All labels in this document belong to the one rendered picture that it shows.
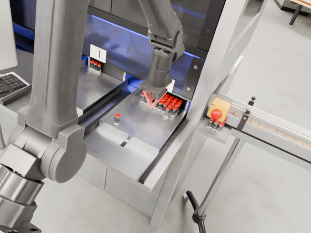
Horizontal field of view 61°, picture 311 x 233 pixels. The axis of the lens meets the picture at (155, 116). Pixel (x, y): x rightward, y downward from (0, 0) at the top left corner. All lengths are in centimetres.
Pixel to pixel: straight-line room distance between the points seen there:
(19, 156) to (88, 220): 140
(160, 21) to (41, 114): 34
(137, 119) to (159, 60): 43
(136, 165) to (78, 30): 63
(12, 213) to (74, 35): 26
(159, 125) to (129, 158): 23
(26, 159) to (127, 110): 76
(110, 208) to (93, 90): 90
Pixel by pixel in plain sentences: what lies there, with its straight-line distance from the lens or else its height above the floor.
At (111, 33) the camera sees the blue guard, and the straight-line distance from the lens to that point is 118.
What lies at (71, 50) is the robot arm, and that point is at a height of 141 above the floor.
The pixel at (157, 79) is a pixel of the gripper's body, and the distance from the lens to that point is 77.
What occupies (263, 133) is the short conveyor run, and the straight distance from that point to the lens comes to 123.
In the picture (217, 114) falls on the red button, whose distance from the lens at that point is 106.
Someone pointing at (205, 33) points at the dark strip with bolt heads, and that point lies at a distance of 100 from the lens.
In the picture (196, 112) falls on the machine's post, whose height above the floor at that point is 95.
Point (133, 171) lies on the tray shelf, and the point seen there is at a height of 88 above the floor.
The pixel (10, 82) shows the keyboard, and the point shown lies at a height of 83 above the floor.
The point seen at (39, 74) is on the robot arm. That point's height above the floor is 137.
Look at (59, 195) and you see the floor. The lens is 192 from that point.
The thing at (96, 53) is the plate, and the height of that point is 102.
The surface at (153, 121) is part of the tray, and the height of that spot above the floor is 88.
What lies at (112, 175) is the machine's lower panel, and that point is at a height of 27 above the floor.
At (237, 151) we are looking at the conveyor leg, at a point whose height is 74.
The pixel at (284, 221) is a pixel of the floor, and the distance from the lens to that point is 228.
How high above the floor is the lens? 158
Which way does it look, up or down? 37 degrees down
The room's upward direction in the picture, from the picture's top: 14 degrees clockwise
